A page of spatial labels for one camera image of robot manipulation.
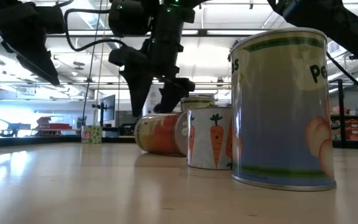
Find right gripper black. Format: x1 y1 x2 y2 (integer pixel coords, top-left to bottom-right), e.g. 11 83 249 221
108 30 196 118

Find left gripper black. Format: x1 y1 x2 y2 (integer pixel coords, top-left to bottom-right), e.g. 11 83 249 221
0 0 62 86

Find corn label tin can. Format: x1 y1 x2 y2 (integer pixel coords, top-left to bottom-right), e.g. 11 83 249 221
134 112 189 157

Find tin can with colourful label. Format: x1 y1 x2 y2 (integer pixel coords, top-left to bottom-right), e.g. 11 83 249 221
180 96 216 112

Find carrot label tin can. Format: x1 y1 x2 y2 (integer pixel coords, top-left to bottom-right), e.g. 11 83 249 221
186 106 234 171

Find short peas label tin can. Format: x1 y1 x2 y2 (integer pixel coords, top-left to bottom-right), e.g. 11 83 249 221
80 124 103 145

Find peaches label tin can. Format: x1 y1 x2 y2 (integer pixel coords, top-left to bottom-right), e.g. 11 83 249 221
229 27 337 192

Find black monitor on stand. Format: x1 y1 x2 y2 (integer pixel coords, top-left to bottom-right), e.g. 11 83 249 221
91 94 117 125

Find red cart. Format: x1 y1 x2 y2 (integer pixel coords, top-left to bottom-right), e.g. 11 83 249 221
32 116 73 137

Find black light strip beam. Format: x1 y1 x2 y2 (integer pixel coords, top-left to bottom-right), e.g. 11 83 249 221
45 28 272 39

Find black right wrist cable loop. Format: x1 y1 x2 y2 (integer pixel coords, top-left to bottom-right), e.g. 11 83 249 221
63 8 129 53

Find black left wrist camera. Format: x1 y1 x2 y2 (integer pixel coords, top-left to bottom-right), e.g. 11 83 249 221
33 3 66 34

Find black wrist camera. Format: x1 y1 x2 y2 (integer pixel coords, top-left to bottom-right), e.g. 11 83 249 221
108 0 151 37
33 3 66 34

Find thin dark hanging cord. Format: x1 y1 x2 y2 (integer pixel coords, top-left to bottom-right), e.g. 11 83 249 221
81 0 104 127

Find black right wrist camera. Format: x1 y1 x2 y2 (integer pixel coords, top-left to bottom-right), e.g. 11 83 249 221
108 0 151 37

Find wooden shelf with black frame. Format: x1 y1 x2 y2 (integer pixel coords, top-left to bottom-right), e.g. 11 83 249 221
328 78 347 149

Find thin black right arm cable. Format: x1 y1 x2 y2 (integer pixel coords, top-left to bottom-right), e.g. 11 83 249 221
326 50 358 106

